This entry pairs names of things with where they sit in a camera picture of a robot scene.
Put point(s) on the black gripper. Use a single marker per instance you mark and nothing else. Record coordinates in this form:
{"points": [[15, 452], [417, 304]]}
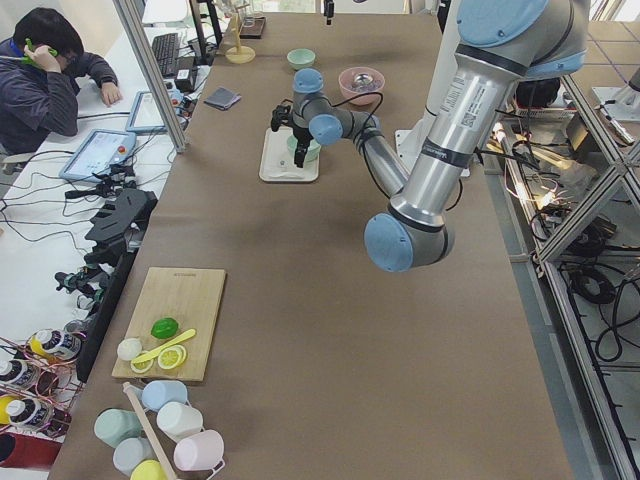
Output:
{"points": [[328, 9], [300, 135]]}

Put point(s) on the green bowl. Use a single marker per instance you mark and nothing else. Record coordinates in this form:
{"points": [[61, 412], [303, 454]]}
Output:
{"points": [[301, 58], [292, 145], [310, 156]]}

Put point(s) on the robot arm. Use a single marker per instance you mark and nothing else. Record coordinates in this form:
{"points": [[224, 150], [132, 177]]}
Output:
{"points": [[500, 43]]}

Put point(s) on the green bowl on tray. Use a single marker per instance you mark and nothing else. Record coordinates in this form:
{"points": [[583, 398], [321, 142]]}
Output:
{"points": [[310, 156]]}

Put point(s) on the cream serving tray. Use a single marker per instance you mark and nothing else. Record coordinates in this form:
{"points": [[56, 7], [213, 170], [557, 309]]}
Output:
{"points": [[276, 165]]}

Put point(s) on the pink bowl with ice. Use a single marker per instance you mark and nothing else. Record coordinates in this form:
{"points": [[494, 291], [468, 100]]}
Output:
{"points": [[360, 98]]}

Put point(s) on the metal scoop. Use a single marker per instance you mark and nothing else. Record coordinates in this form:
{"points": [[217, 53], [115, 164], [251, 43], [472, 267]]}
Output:
{"points": [[363, 81]]}

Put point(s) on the dark wooden tray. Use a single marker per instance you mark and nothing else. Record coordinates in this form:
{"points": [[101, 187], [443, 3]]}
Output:
{"points": [[252, 27]]}

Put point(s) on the grey folded cloth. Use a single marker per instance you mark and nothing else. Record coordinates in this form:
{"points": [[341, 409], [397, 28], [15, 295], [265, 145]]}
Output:
{"points": [[222, 99]]}

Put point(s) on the wooden mug tree stand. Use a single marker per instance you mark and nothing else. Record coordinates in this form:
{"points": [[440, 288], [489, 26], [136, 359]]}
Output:
{"points": [[237, 53]]}

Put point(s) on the far teach pendant tablet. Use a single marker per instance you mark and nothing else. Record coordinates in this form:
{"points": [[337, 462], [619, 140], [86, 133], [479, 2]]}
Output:
{"points": [[144, 117]]}

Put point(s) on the teach pendant tablet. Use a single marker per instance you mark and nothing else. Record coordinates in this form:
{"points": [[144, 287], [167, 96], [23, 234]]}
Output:
{"points": [[100, 150], [144, 117]]}

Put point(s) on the black keyboard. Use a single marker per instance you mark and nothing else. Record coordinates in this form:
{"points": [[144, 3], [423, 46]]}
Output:
{"points": [[165, 49]]}

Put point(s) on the bamboo cutting board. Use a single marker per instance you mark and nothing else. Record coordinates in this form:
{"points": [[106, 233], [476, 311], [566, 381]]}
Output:
{"points": [[190, 296]]}

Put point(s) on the near teach pendant tablet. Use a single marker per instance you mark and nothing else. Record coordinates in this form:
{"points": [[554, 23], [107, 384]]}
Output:
{"points": [[100, 150]]}

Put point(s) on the yellow plastic knife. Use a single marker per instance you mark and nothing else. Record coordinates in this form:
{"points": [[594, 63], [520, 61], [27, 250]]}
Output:
{"points": [[152, 354]]}

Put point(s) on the green lime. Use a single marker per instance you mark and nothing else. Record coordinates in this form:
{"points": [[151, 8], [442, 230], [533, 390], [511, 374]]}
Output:
{"points": [[164, 328]]}

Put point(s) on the lemon slice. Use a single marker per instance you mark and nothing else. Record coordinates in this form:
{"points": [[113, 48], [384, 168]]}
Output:
{"points": [[172, 357], [141, 367]]}

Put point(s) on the seated person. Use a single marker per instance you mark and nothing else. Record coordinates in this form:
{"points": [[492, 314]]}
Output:
{"points": [[40, 66]]}

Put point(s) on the white garlic bulb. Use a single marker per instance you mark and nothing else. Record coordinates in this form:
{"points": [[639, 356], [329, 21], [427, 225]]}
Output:
{"points": [[129, 348]]}

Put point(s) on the blue mug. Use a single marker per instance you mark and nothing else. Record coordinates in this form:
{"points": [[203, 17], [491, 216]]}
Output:
{"points": [[158, 393]]}

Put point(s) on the white mug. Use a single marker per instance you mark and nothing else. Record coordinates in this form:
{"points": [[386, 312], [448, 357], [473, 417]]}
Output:
{"points": [[179, 421]]}

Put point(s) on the yellow sauce bottle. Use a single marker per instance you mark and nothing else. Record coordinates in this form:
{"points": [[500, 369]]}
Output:
{"points": [[60, 344]]}

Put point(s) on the pink mug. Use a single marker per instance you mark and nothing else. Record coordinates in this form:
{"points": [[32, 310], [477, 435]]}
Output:
{"points": [[201, 451]]}

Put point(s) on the green mug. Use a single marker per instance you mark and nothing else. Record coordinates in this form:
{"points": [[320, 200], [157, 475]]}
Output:
{"points": [[112, 426]]}

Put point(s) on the grey mug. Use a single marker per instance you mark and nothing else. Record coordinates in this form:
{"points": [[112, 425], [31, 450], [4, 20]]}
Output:
{"points": [[130, 452]]}

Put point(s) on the yellow mug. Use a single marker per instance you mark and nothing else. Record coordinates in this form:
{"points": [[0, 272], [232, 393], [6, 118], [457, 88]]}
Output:
{"points": [[148, 470]]}

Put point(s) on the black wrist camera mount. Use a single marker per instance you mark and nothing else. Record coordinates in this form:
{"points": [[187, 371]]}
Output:
{"points": [[281, 116]]}

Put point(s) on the white camera pole base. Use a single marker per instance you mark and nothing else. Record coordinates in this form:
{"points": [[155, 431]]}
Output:
{"points": [[409, 142]]}

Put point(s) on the aluminium frame post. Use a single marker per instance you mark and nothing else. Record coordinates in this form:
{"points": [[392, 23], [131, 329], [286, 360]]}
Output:
{"points": [[131, 22]]}

